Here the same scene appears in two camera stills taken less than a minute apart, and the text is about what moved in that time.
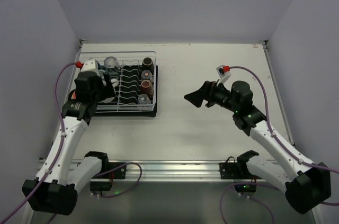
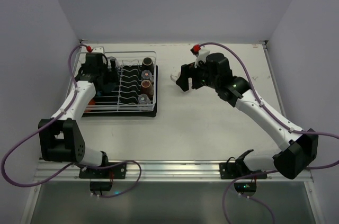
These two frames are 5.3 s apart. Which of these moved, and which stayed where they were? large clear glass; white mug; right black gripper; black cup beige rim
Moved: white mug; right black gripper
Stayed: black cup beige rim; large clear glass
